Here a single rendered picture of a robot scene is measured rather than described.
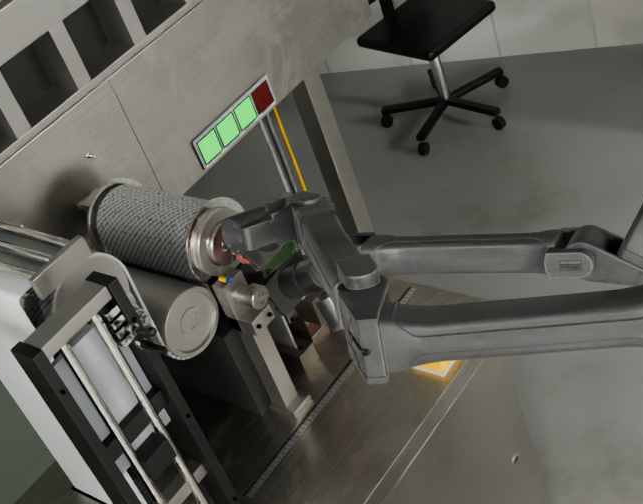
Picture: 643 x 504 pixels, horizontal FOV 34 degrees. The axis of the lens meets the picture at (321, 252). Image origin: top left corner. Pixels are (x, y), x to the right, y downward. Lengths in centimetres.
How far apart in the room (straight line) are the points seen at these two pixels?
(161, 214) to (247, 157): 271
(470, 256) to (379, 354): 55
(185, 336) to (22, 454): 44
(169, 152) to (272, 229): 60
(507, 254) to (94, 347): 62
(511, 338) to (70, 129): 108
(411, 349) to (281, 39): 132
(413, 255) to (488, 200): 212
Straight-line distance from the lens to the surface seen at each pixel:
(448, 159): 403
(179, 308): 173
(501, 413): 212
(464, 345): 108
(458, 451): 201
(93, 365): 150
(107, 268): 161
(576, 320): 107
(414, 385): 188
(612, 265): 156
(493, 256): 161
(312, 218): 147
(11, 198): 189
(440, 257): 164
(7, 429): 200
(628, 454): 287
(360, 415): 186
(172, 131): 210
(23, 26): 188
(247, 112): 224
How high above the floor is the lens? 221
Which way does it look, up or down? 36 degrees down
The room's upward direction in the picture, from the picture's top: 21 degrees counter-clockwise
